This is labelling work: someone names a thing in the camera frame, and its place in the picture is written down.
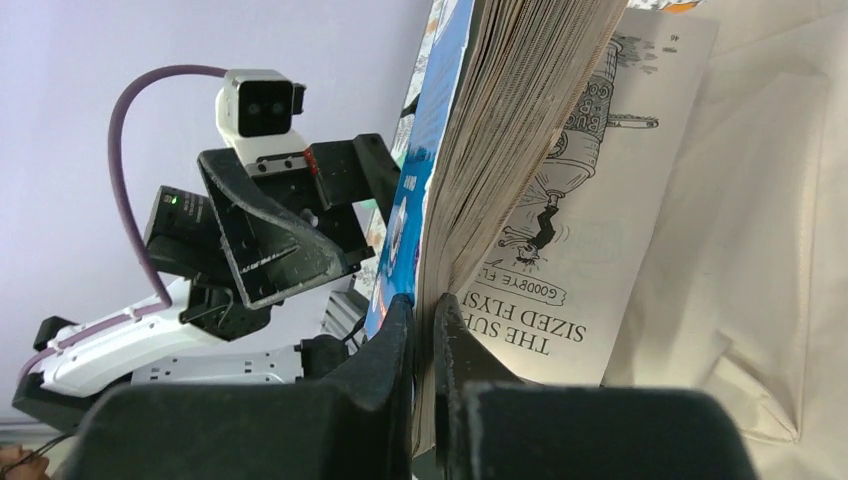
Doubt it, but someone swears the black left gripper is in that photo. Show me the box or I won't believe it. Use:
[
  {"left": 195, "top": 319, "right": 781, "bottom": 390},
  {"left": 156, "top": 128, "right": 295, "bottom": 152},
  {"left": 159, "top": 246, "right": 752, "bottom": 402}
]
[{"left": 144, "top": 133, "right": 400, "bottom": 341}]

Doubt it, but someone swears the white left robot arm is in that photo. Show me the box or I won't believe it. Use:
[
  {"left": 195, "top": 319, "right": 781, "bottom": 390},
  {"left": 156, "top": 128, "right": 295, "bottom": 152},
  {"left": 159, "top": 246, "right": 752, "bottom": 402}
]
[{"left": 12, "top": 64, "right": 400, "bottom": 435}]

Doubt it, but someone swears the beige canvas backpack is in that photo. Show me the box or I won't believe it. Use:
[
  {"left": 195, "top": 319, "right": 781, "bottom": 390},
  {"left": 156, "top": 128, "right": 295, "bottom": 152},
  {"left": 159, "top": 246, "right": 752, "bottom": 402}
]
[{"left": 605, "top": 1, "right": 847, "bottom": 479}]

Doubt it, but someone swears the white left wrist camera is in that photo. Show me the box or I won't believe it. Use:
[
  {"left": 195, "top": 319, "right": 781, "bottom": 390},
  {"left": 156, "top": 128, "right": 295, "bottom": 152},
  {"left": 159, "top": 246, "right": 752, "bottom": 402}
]
[{"left": 215, "top": 69, "right": 307, "bottom": 165}]

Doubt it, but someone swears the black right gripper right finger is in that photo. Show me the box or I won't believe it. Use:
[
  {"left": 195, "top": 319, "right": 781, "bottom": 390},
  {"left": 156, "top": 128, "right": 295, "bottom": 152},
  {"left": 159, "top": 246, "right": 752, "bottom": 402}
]
[{"left": 433, "top": 294, "right": 756, "bottom": 479}]

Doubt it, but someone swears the blue booklet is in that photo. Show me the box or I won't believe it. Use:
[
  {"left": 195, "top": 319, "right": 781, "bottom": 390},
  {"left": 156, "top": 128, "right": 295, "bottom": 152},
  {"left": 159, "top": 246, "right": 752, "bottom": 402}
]
[{"left": 364, "top": 0, "right": 720, "bottom": 458}]

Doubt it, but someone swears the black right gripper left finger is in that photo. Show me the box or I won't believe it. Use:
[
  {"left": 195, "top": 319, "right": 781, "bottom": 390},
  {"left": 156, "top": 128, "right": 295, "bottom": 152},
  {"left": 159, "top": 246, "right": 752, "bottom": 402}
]
[{"left": 64, "top": 294, "right": 414, "bottom": 479}]

